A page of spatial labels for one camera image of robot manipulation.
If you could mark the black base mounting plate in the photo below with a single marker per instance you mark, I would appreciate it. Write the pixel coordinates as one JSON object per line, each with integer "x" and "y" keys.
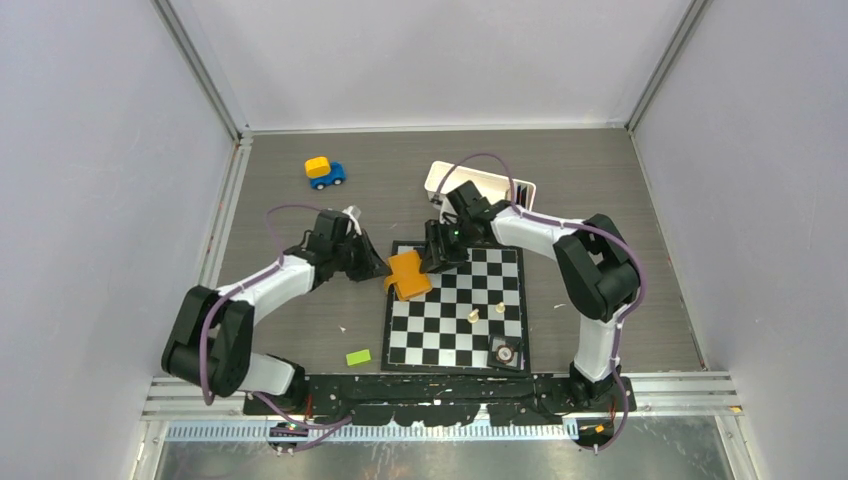
{"x": 441, "y": 400}

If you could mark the white rectangular plastic tray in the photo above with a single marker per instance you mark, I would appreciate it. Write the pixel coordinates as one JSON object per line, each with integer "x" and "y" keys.
{"x": 494, "y": 187}

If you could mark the green rectangular block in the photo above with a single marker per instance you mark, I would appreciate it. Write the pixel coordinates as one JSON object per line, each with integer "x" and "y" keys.
{"x": 357, "y": 358}

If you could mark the credit cards stack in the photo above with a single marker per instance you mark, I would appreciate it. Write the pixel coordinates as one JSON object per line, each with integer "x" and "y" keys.
{"x": 524, "y": 194}

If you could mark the blue yellow toy car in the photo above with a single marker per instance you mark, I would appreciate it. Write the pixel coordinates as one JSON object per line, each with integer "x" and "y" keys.
{"x": 322, "y": 172}

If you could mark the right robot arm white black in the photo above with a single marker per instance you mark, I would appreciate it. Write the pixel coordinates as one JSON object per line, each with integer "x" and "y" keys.
{"x": 600, "y": 272}

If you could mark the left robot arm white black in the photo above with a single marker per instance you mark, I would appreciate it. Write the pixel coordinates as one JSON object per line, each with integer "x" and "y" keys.
{"x": 211, "y": 341}

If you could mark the small black framed round object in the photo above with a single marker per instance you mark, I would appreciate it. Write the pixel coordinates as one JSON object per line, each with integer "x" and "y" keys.
{"x": 505, "y": 352}

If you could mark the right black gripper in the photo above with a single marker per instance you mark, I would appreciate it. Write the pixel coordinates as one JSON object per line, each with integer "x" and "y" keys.
{"x": 433, "y": 258}

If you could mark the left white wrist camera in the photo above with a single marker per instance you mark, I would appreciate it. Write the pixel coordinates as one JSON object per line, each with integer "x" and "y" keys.
{"x": 353, "y": 213}

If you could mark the black white chessboard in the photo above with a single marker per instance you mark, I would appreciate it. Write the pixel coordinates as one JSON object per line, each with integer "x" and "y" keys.
{"x": 430, "y": 333}

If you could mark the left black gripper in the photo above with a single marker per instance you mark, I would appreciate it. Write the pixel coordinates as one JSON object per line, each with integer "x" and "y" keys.
{"x": 372, "y": 265}

